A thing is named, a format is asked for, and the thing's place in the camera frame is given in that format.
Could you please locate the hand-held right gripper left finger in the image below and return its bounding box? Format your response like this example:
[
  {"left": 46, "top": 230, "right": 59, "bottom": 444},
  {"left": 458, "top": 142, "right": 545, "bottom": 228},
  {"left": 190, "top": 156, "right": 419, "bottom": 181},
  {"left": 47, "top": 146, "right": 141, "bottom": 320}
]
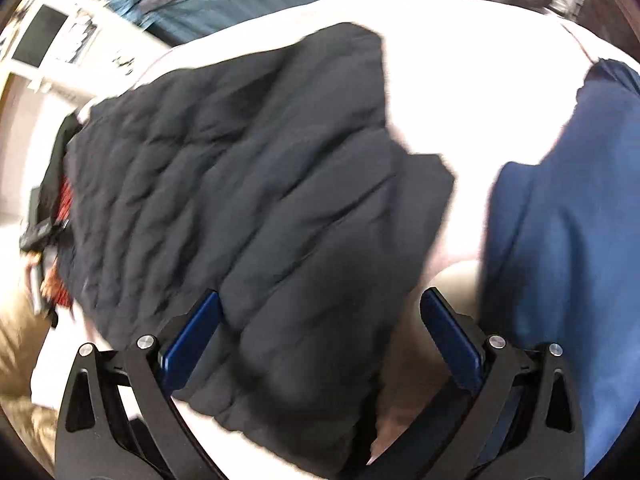
[{"left": 55, "top": 290, "right": 223, "bottom": 480}]

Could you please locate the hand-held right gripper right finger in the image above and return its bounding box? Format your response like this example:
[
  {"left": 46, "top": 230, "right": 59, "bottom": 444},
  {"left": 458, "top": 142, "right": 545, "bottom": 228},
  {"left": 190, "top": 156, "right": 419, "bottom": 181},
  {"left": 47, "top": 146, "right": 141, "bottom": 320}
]
[{"left": 370, "top": 287, "right": 586, "bottom": 480}]

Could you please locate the black quilted jacket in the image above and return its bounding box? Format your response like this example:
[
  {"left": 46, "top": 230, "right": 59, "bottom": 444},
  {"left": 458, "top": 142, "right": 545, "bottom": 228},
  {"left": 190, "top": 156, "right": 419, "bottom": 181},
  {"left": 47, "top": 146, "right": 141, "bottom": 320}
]
[{"left": 42, "top": 22, "right": 456, "bottom": 480}]

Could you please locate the red patterned cloth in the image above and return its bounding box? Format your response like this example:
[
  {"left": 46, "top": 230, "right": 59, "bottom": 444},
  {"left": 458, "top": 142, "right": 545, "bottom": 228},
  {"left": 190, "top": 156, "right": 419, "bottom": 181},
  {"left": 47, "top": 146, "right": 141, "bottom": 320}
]
[{"left": 42, "top": 175, "right": 76, "bottom": 311}]

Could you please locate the tan garment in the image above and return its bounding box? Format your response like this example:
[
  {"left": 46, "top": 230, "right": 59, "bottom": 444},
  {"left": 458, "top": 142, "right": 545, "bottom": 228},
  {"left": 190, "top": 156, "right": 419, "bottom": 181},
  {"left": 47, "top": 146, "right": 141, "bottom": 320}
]
[{"left": 0, "top": 285, "right": 66, "bottom": 461}]

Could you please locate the blue garment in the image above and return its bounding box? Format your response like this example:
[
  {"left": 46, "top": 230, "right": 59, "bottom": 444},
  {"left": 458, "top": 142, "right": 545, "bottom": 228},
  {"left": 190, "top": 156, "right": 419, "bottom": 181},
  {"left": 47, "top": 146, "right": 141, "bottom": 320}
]
[{"left": 482, "top": 57, "right": 640, "bottom": 476}]

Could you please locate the beige appliance box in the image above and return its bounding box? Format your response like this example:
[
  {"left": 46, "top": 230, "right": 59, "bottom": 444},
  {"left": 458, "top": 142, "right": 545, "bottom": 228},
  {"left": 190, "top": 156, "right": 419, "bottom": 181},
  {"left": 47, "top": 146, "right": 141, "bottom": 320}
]
[{"left": 0, "top": 0, "right": 171, "bottom": 96}]

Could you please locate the pink polka-dot blanket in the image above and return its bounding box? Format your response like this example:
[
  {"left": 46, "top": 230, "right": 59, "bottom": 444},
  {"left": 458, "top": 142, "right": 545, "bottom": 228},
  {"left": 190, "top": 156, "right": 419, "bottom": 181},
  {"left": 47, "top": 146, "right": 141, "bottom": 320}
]
[{"left": 30, "top": 0, "right": 640, "bottom": 466}]

